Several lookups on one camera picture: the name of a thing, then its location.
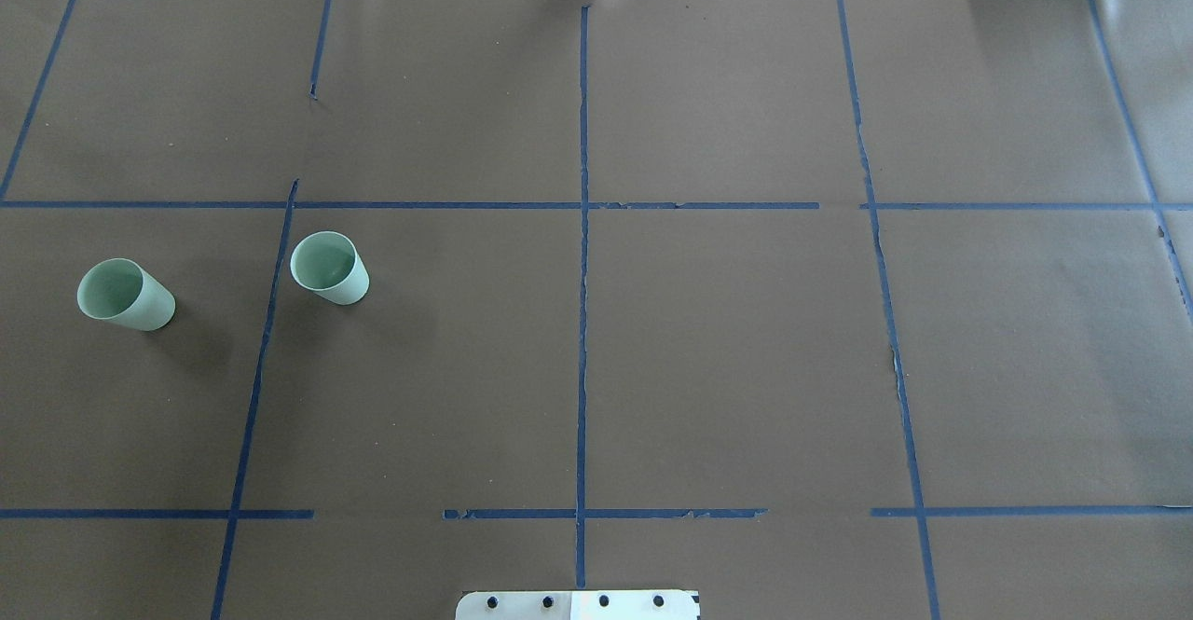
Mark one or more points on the pale green cup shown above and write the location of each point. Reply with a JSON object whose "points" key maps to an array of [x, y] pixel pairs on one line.
{"points": [[120, 292], [329, 265]]}

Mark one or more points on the brown paper table cover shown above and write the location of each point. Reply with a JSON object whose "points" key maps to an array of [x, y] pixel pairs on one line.
{"points": [[840, 309]]}

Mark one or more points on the white metal base plate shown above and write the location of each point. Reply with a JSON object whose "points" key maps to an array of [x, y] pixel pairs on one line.
{"points": [[581, 604]]}

